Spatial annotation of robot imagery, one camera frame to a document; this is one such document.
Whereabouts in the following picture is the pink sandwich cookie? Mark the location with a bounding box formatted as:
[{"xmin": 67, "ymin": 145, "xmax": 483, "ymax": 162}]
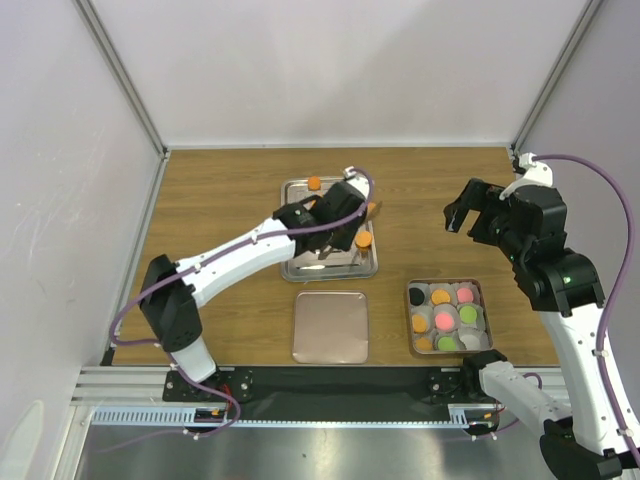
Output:
[{"xmin": 456, "ymin": 287, "xmax": 474, "ymax": 304}]

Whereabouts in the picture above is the orange round sandwich cookie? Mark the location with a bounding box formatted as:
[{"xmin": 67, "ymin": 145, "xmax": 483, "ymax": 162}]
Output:
[{"xmin": 430, "ymin": 288, "xmax": 452, "ymax": 305}]

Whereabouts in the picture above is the green round cookie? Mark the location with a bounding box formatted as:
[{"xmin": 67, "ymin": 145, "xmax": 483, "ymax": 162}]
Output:
[
  {"xmin": 435, "ymin": 335, "xmax": 458, "ymax": 352},
  {"xmin": 459, "ymin": 305, "xmax": 478, "ymax": 325}
]

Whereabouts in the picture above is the black sandwich cookie packed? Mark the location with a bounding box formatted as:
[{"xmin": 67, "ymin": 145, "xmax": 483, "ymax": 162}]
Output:
[{"xmin": 408, "ymin": 287, "xmax": 426, "ymax": 307}]

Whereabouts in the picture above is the orange flower cookie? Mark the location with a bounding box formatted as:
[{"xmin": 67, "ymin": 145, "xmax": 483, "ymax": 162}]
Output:
[{"xmin": 415, "ymin": 337, "xmax": 433, "ymax": 352}]

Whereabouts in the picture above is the rose gold tin lid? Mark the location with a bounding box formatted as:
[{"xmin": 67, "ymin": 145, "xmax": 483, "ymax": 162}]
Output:
[{"xmin": 292, "ymin": 290, "xmax": 369, "ymax": 365}]

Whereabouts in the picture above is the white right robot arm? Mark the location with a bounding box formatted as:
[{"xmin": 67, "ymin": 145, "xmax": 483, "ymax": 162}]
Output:
[{"xmin": 443, "ymin": 153, "xmax": 639, "ymax": 479}]

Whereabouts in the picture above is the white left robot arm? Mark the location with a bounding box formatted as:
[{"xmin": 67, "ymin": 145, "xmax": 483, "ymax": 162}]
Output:
[{"xmin": 137, "ymin": 168, "xmax": 373, "ymax": 400}]

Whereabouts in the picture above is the orange round cookie top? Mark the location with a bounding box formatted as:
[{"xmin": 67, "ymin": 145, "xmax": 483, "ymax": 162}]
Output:
[{"xmin": 307, "ymin": 176, "xmax": 322, "ymax": 191}]

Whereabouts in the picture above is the white paper cup top right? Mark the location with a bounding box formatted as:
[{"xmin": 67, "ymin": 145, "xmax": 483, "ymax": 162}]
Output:
[{"xmin": 453, "ymin": 282, "xmax": 481, "ymax": 304}]

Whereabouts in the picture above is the white paper cup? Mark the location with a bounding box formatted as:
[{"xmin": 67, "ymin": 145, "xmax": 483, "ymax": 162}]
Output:
[
  {"xmin": 434, "ymin": 304, "xmax": 460, "ymax": 332},
  {"xmin": 457, "ymin": 303, "xmax": 486, "ymax": 331},
  {"xmin": 429, "ymin": 283, "xmax": 457, "ymax": 306},
  {"xmin": 458, "ymin": 328, "xmax": 490, "ymax": 351},
  {"xmin": 434, "ymin": 332, "xmax": 465, "ymax": 353},
  {"xmin": 453, "ymin": 282, "xmax": 481, "ymax": 304},
  {"xmin": 413, "ymin": 335, "xmax": 434, "ymax": 354},
  {"xmin": 410, "ymin": 305, "xmax": 435, "ymax": 336}
]

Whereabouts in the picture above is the silver steel tray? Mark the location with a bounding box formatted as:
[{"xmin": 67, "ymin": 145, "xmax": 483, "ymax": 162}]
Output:
[{"xmin": 280, "ymin": 176, "xmax": 378, "ymax": 283}]

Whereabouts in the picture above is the white paper cup top middle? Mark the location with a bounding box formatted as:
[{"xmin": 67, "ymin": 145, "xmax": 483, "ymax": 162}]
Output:
[{"xmin": 429, "ymin": 283, "xmax": 457, "ymax": 306}]

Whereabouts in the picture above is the white paper cup middle right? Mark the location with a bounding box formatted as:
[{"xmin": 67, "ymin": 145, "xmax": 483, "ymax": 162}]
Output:
[{"xmin": 457, "ymin": 303, "xmax": 486, "ymax": 331}]

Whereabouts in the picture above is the white paper cup centre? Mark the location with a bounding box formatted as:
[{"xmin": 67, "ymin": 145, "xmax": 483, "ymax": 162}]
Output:
[{"xmin": 434, "ymin": 304, "xmax": 460, "ymax": 332}]

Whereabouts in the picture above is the white paper cup middle left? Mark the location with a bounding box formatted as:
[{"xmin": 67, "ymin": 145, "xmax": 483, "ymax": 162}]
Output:
[{"xmin": 410, "ymin": 305, "xmax": 435, "ymax": 336}]

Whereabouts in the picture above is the white paper cup bottom right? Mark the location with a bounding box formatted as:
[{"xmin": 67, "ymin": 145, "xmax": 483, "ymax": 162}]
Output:
[{"xmin": 458, "ymin": 328, "xmax": 490, "ymax": 351}]

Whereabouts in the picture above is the white paper cup bottom middle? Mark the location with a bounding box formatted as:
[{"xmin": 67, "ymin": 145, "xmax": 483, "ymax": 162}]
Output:
[{"xmin": 434, "ymin": 332, "xmax": 465, "ymax": 353}]

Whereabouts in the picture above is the white paper cup bottom left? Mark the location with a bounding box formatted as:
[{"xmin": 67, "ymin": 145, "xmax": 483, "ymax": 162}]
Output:
[{"xmin": 413, "ymin": 335, "xmax": 434, "ymax": 354}]

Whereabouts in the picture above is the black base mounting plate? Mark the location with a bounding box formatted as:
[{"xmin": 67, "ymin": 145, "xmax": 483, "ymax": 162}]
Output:
[{"xmin": 163, "ymin": 365, "xmax": 501, "ymax": 416}]

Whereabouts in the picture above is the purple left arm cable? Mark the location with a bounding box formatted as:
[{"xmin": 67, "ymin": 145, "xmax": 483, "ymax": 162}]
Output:
[{"xmin": 109, "ymin": 167, "xmax": 376, "ymax": 436}]

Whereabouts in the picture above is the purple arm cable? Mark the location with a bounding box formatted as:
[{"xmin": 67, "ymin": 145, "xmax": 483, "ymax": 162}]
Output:
[
  {"xmin": 109, "ymin": 167, "xmax": 376, "ymax": 436},
  {"xmin": 532, "ymin": 153, "xmax": 640, "ymax": 461}
]

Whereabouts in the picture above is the white slotted cable duct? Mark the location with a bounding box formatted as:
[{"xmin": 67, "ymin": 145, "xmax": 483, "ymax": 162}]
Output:
[{"xmin": 92, "ymin": 405, "xmax": 494, "ymax": 429}]

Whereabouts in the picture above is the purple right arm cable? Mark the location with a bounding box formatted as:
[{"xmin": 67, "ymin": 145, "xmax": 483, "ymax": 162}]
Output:
[{"xmin": 532, "ymin": 153, "xmax": 640, "ymax": 461}]

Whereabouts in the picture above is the aluminium frame rail front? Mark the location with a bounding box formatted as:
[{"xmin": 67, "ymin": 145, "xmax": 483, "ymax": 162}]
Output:
[{"xmin": 71, "ymin": 366, "xmax": 169, "ymax": 406}]

